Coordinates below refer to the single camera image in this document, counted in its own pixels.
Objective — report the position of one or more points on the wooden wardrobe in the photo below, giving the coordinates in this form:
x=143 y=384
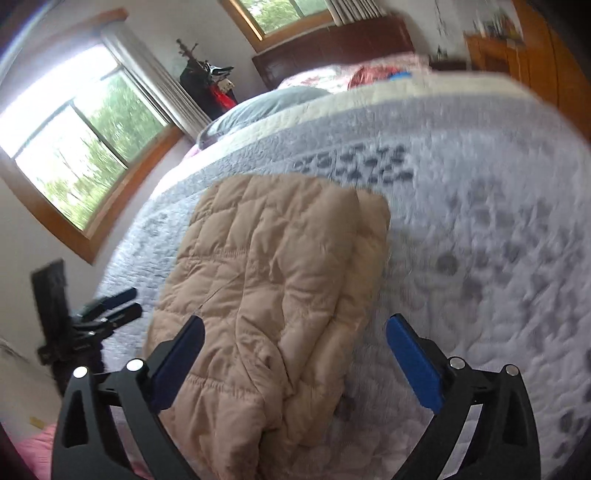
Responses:
x=555 y=74

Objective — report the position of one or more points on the beige quilted long coat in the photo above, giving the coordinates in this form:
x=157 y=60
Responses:
x=283 y=270

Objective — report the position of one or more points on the beige curtain left window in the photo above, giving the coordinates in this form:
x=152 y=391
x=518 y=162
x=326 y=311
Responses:
x=146 y=69

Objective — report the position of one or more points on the striped curtain back window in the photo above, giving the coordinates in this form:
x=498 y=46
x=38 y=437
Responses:
x=346 y=12

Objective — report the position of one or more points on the grey patterned quilted bedspread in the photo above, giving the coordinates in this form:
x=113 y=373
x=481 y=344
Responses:
x=489 y=251

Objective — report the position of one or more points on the small wooden frame window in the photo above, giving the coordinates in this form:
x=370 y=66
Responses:
x=266 y=23

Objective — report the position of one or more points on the coat rack with clothes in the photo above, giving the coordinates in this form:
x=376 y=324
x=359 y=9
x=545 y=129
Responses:
x=208 y=85

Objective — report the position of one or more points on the dark wooden headboard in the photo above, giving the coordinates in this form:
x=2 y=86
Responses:
x=347 y=44

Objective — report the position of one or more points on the large wooden frame window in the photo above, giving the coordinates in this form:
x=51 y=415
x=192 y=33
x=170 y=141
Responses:
x=80 y=130

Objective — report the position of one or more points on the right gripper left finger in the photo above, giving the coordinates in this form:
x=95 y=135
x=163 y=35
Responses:
x=86 y=443

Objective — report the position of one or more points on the wooden desk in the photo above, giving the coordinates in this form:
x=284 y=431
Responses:
x=490 y=54

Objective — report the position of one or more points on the red patterned cloth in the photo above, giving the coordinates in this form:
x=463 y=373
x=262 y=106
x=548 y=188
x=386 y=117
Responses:
x=368 y=75

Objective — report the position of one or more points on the grey pillow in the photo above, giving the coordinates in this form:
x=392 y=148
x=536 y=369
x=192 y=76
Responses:
x=255 y=109

